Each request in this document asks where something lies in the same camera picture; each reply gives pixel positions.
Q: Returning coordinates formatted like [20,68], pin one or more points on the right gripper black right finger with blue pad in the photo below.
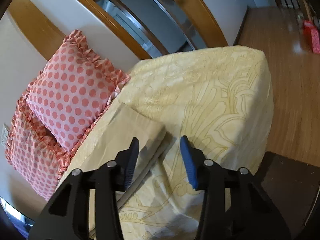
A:
[235,206]

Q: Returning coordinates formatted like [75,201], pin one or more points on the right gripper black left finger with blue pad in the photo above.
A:
[66,214]

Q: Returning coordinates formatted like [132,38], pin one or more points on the beige khaki pants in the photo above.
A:
[140,129]

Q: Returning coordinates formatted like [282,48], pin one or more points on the dark wooden bedside furniture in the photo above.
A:
[293,187]

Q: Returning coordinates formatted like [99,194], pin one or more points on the pink polka dot pillow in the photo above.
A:
[74,89]
[33,152]

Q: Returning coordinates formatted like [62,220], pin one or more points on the yellow patterned bedspread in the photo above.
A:
[221,99]

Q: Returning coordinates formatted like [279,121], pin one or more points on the red box on floor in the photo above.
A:
[312,35]

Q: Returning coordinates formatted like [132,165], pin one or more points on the white wall socket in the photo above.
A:
[4,135]

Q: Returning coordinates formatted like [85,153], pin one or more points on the wooden door frame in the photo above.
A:
[125,31]

